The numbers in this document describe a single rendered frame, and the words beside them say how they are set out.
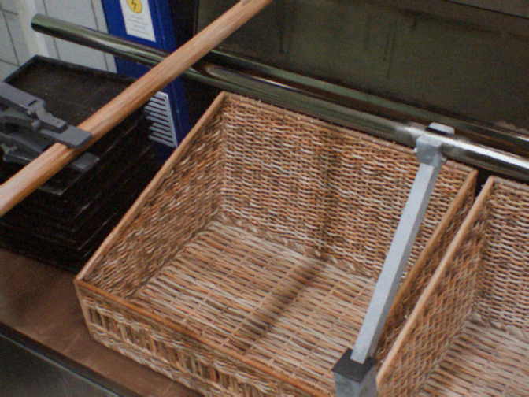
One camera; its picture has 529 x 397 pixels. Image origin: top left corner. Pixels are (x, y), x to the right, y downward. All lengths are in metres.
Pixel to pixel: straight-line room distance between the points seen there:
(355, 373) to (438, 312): 0.43
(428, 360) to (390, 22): 0.57
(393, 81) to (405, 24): 0.10
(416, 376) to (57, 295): 0.74
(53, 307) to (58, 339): 0.09
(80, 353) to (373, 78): 0.73
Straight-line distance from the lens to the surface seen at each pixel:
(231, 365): 1.69
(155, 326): 1.76
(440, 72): 1.75
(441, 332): 1.77
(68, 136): 1.34
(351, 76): 1.83
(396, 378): 1.65
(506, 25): 1.65
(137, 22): 2.09
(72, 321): 2.00
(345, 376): 1.32
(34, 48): 2.42
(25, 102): 1.37
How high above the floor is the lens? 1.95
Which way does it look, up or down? 39 degrees down
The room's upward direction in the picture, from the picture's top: 8 degrees counter-clockwise
